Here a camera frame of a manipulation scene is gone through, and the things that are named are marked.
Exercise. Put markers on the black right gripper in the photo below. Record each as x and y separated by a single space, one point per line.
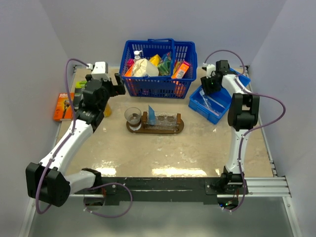
205 82

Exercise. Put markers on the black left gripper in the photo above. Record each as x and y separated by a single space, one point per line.
119 89

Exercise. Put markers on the clear plastic cup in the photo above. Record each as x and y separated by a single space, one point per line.
133 118

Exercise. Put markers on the blue toothpaste tube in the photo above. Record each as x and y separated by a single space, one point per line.
151 116

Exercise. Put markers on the clear acrylic toothbrush holder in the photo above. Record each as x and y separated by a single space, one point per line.
164 120

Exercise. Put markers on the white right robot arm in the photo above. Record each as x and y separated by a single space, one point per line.
242 117

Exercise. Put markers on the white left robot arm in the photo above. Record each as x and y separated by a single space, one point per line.
46 180

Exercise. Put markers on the white wrapped toothbrush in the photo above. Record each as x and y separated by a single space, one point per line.
206 102

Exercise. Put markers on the pink toothbrush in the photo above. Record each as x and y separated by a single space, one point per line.
211 110

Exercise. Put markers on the oval wooden tray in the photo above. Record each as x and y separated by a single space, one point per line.
142 128

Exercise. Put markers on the orange scrub pack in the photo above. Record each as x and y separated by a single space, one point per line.
129 72

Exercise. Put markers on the blue plastic divided bin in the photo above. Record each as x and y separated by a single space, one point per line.
223 96

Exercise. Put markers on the orange juice bottle green label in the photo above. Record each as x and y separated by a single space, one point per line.
107 111

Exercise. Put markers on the magenta small box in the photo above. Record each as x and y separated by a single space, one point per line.
130 63

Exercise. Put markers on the white crumpled paper bag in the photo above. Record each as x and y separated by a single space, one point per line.
144 68

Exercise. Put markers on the orange cardboard box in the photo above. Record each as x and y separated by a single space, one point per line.
180 69

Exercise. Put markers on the white pump dispenser bottle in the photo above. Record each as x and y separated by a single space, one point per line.
137 55

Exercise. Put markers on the black green Gillette box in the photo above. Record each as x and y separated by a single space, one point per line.
79 87

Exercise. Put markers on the yellow snack packet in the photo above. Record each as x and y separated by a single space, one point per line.
155 60

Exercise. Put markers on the blue plastic shopping basket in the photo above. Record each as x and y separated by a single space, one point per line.
161 86

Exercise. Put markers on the green sponge pack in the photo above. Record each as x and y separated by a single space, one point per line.
164 65

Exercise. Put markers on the orange Gillette Fusion5 box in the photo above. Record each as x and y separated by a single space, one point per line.
63 111

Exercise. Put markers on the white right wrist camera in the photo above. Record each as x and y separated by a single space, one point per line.
209 68

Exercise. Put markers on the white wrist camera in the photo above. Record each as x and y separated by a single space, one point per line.
209 68
99 70

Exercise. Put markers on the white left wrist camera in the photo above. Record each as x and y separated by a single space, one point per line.
99 70

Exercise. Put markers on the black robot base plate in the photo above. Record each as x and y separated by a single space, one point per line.
208 190

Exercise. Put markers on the aluminium frame rail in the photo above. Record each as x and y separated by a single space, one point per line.
268 187

